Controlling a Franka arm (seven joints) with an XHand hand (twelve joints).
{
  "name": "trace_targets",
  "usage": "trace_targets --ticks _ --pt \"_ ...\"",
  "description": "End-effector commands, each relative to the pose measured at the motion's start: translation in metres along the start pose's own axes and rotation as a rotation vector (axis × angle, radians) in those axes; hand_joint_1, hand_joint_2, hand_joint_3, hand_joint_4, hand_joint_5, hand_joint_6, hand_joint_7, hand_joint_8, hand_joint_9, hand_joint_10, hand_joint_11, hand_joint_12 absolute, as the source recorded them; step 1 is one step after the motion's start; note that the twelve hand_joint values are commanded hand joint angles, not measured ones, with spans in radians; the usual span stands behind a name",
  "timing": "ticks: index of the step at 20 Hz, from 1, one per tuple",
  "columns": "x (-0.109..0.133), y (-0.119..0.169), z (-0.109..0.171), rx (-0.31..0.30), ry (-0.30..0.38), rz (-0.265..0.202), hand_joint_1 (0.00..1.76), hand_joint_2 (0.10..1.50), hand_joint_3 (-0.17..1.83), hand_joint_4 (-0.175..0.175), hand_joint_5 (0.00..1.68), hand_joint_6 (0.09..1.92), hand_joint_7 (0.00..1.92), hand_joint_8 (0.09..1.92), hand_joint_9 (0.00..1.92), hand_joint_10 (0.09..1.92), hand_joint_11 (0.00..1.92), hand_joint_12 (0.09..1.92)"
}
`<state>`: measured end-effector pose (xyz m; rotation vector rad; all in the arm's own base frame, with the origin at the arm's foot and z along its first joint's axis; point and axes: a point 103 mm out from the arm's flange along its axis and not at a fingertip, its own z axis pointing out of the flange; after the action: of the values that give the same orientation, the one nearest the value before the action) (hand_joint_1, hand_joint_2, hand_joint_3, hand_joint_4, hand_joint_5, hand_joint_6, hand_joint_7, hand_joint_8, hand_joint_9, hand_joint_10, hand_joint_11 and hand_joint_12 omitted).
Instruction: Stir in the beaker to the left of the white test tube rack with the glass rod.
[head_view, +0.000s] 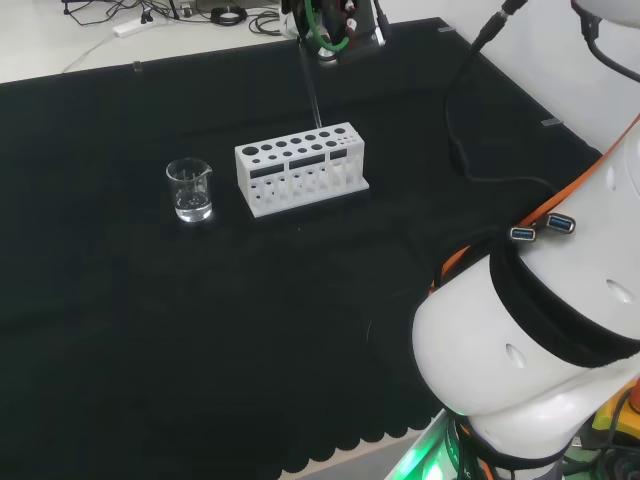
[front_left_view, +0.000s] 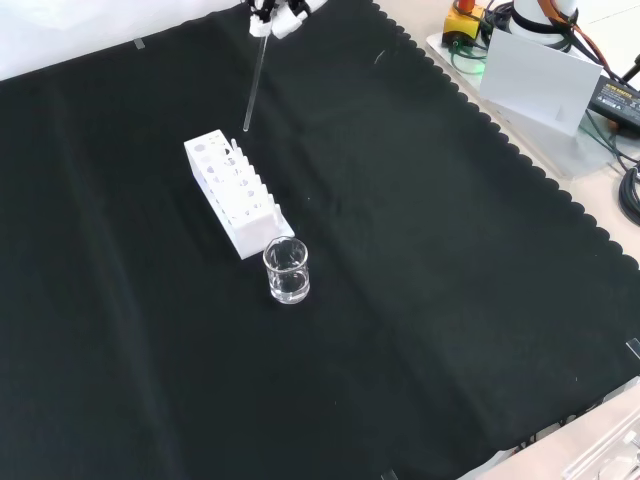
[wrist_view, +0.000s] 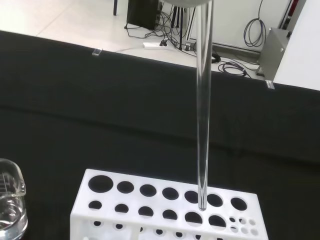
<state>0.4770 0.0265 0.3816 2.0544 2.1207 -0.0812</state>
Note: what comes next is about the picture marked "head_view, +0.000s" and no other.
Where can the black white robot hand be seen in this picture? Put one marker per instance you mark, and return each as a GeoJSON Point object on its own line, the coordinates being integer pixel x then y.
{"type": "Point", "coordinates": [362, 25]}

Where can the clear glass rod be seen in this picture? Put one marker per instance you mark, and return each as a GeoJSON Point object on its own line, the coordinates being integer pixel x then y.
{"type": "Point", "coordinates": [311, 90]}

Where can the white test tube rack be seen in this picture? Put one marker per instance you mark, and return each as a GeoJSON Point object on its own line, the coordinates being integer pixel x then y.
{"type": "Point", "coordinates": [295, 170]}

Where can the clear glass beaker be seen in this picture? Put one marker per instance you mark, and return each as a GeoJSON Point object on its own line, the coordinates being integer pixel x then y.
{"type": "Point", "coordinates": [190, 192]}

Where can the white power strip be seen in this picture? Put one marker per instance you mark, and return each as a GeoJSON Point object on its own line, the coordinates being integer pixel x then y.
{"type": "Point", "coordinates": [131, 27]}

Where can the blue usb plug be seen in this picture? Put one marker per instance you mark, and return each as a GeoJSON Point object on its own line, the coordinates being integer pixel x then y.
{"type": "Point", "coordinates": [561, 223]}
{"type": "Point", "coordinates": [522, 233]}

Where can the black bench cloth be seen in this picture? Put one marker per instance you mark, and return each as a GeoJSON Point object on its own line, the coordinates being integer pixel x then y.
{"type": "Point", "coordinates": [150, 310]}

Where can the yellow stop button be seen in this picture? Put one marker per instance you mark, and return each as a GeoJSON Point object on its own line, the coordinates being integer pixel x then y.
{"type": "Point", "coordinates": [612, 410]}

